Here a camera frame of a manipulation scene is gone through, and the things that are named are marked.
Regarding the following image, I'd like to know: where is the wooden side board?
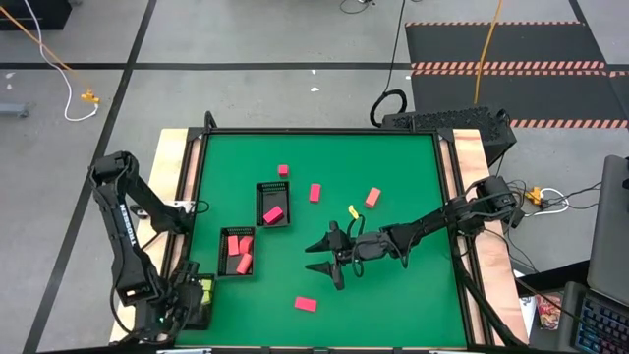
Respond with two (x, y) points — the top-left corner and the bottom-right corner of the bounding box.
(108, 128), (202, 344)
(439, 128), (530, 345)

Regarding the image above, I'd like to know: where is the white cable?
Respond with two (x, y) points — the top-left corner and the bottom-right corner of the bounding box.
(533, 187), (571, 218)
(22, 0), (100, 123)

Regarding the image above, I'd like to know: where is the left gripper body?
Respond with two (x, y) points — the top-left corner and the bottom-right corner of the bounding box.
(164, 263), (205, 333)

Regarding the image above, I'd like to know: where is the grey laptop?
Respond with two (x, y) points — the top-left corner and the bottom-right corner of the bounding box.
(586, 154), (629, 307)

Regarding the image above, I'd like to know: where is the black slotted plastic basket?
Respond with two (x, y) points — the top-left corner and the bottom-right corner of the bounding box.
(217, 225), (257, 278)
(182, 272), (217, 331)
(255, 180), (292, 229)

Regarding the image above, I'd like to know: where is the colourful snack bag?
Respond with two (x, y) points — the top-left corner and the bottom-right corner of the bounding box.
(535, 293), (562, 331)

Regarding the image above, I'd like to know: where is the black looped power cable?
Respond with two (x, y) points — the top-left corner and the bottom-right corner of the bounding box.
(369, 0), (410, 129)

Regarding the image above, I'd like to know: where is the orange extension cable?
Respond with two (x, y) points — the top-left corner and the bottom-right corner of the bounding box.
(0, 4), (94, 97)

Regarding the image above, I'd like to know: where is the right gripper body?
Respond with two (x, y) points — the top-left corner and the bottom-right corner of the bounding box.
(338, 230), (402, 265)

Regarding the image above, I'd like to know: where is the thin black floor cable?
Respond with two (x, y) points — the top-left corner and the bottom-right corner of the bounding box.
(338, 0), (377, 16)

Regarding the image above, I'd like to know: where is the black aluminium table frame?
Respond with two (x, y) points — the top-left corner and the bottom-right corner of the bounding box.
(117, 110), (530, 354)

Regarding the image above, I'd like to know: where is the black mat striped edge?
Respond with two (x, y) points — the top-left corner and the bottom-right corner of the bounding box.
(410, 68), (629, 130)
(404, 21), (608, 70)

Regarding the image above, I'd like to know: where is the black cabinet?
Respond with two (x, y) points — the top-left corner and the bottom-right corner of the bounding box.
(0, 0), (74, 32)

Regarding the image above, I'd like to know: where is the black perforated computer tower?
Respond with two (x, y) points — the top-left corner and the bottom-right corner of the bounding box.
(380, 106), (518, 167)

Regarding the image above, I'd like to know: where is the yellow hanging cable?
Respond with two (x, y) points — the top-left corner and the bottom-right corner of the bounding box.
(473, 0), (506, 106)

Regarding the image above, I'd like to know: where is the black keyboard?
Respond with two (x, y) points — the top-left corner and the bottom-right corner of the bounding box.
(572, 294), (629, 354)

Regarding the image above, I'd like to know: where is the grey floor bracket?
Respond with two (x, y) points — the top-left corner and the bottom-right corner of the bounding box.
(0, 101), (38, 119)

